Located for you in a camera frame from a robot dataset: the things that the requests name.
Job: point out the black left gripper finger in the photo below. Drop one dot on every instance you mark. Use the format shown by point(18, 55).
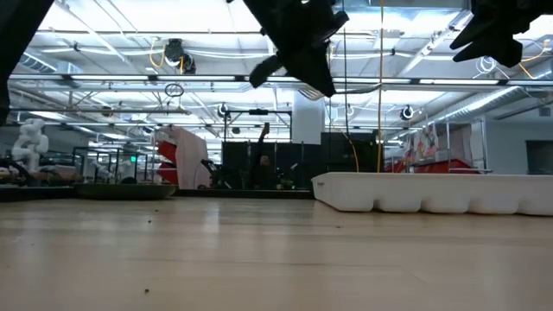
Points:
point(263, 72)
point(313, 69)

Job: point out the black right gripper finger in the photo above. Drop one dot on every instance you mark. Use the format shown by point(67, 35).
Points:
point(503, 51)
point(477, 36)

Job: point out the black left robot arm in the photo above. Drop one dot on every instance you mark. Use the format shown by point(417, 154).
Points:
point(17, 26)

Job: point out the long ceiling light strip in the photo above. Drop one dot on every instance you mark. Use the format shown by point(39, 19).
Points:
point(194, 78)

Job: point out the black tall cabinet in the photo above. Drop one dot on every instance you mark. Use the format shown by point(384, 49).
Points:
point(341, 151)

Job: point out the black partition panels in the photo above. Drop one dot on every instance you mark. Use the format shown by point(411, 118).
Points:
point(237, 162)

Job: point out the person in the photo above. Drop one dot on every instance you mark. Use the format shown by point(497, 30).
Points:
point(264, 166)

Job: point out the metal shelf rack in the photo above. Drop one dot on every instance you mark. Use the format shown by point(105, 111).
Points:
point(466, 144)

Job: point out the pink draped cloth cover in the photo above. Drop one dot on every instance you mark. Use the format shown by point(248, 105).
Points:
point(190, 160)

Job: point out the white cutlery tray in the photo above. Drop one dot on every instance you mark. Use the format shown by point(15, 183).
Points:
point(432, 190)

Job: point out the dark grey plate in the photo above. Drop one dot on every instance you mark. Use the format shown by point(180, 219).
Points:
point(125, 191)

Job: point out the black overhead gantry frame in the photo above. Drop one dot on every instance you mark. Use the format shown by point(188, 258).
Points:
point(258, 112)

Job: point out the silver ventilation duct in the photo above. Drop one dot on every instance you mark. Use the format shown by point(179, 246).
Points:
point(475, 105)

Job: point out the dark wall screen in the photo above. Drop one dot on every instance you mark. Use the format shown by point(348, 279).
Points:
point(540, 157)

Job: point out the black metal cage frame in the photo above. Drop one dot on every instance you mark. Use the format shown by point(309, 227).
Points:
point(108, 162)

